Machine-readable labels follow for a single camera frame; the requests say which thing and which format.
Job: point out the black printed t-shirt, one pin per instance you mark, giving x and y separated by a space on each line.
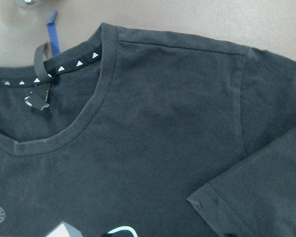
150 134

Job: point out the blue tape grid lines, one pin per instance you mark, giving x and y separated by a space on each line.
53 35

